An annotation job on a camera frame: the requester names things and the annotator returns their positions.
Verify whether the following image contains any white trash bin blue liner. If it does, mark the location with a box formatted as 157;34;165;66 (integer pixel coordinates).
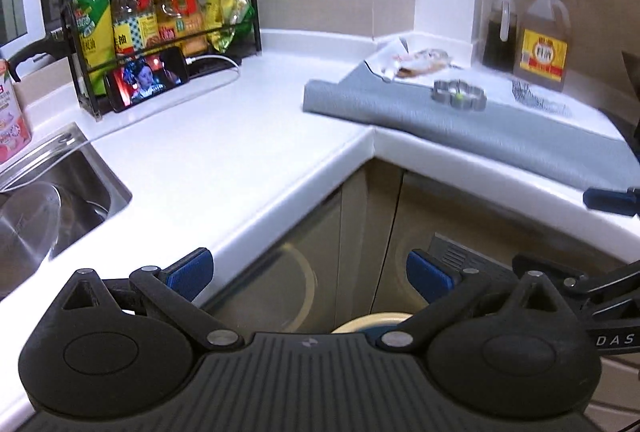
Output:
333;312;411;334

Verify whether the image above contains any silver cabinet vent grille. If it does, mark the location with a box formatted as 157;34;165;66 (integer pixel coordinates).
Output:
427;234;511;270

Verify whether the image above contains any right beige cabinet door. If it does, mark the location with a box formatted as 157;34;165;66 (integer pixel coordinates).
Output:
366;169;640;432

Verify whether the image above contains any beige cabinet door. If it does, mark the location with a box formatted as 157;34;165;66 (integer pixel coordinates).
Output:
204;169;368;338
366;169;640;432

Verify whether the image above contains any white mat with line pattern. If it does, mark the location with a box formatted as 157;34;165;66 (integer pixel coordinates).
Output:
303;39;639;191

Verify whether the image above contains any left beige cabinet door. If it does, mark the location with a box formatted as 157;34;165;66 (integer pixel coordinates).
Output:
204;169;368;338

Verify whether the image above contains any stainless steel sink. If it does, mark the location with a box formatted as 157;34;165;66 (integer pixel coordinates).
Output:
1;123;132;297

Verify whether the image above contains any metal flower cookie cutter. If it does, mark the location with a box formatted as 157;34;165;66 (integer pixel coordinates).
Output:
432;79;487;111

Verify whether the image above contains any cooking wine jug yellow label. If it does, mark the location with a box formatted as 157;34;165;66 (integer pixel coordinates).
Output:
513;0;572;92

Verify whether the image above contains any black smartphone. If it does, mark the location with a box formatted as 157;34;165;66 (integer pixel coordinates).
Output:
104;47;189;113

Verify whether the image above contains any dark soy sauce dispenser bottle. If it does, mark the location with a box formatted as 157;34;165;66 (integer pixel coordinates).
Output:
483;0;518;73

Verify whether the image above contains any red white snack wrapper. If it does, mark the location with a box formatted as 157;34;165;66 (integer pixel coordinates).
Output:
392;49;452;78

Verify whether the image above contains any pink white carton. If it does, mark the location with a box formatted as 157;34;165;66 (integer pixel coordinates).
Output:
0;58;32;163

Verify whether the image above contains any clear bottle red cap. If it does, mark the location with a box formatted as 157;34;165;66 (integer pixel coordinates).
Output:
111;0;160;58

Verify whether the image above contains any yellow green snack bag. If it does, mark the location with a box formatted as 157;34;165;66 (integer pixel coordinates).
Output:
204;0;255;53

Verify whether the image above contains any green yellow-cap bottle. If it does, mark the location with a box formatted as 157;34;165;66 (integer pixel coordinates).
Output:
72;0;115;96

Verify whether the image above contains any white charging cable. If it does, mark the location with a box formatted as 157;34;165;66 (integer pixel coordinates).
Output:
183;54;242;86

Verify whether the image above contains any yellow oil bottle red handle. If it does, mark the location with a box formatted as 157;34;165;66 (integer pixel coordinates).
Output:
154;0;207;56

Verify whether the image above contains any black wire spice rack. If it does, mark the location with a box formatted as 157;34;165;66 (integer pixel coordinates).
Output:
61;0;262;118

